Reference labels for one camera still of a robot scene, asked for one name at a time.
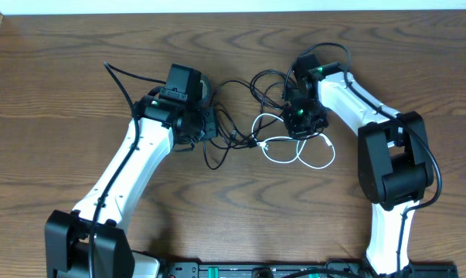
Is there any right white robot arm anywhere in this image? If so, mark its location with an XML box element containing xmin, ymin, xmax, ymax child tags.
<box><xmin>282</xmin><ymin>54</ymin><xmax>439</xmax><ymax>276</ymax></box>

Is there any short black cable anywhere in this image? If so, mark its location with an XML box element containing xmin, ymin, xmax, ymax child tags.
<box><xmin>250</xmin><ymin>69</ymin><xmax>295</xmax><ymax>111</ymax></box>

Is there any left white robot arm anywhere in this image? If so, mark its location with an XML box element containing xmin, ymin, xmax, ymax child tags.
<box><xmin>45</xmin><ymin>63</ymin><xmax>218</xmax><ymax>277</ymax></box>

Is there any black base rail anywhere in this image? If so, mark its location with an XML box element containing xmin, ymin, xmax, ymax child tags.
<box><xmin>157</xmin><ymin>259</ymin><xmax>459</xmax><ymax>278</ymax></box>

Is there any long black cable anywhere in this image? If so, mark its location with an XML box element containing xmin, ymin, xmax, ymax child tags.
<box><xmin>201</xmin><ymin>69</ymin><xmax>295</xmax><ymax>171</ymax></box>

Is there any white cable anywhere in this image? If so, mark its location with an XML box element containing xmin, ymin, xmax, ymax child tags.
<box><xmin>250</xmin><ymin>113</ymin><xmax>336</xmax><ymax>171</ymax></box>

